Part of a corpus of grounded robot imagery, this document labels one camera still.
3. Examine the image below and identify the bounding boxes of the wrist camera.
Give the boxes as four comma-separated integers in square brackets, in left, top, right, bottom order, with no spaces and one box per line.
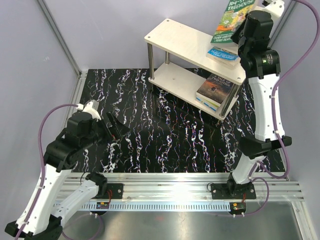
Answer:
[76,100,102,121]
[262,0,285,19]

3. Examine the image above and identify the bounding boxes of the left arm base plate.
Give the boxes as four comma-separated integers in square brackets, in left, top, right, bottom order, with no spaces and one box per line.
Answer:
[99,183,124,200]

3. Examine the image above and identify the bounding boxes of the purple cable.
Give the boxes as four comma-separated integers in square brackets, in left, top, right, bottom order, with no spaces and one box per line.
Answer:
[13,103,105,240]
[251,0,320,218]

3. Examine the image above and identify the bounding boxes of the green treehouse book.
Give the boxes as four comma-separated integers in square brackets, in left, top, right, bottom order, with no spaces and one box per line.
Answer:
[210,0,258,46]

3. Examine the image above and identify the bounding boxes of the black marble mat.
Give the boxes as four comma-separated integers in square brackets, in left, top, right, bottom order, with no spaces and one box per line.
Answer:
[73,68,256,173]

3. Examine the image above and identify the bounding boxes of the slotted cable duct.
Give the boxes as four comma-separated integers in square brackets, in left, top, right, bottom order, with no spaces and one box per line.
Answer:
[79,201,231,212]

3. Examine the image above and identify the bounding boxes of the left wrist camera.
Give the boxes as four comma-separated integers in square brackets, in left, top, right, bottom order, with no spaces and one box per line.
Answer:
[76,100,102,121]

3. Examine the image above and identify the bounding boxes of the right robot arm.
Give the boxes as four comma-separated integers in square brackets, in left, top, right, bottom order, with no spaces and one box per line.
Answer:
[225,10,292,199]

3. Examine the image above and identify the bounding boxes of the dark tale of two cities book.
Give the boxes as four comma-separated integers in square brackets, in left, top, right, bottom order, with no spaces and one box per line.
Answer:
[195,73,234,108]

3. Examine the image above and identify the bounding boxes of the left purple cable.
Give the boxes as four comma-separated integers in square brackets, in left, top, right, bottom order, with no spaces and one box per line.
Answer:
[13,103,105,240]

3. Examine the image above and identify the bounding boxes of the blue 26-storey treehouse book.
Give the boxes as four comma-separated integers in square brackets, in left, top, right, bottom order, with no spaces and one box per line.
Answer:
[206,46,240,68]

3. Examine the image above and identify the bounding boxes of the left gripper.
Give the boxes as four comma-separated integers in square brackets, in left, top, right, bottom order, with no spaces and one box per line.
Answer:
[80,110,130,149]

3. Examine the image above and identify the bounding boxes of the two-tier wooden shelf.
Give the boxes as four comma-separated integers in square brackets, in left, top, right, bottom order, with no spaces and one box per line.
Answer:
[144,18,245,121]

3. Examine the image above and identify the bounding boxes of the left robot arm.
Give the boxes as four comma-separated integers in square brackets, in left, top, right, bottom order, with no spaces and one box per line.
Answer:
[4,111,130,240]

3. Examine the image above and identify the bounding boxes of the blue paperback book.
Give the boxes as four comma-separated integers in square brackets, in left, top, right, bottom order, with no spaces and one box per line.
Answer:
[195,97,219,111]

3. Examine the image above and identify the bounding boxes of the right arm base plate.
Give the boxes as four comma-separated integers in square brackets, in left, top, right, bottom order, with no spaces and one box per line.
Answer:
[209,183,257,200]

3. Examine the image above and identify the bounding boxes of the aluminium rail frame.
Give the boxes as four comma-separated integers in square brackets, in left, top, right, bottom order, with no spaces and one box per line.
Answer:
[32,172,306,201]

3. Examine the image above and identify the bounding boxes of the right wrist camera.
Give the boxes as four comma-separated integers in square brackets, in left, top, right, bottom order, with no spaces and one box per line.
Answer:
[262,0,285,19]

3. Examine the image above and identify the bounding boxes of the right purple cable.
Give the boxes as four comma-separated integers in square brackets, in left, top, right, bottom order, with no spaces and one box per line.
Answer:
[251,0,320,218]

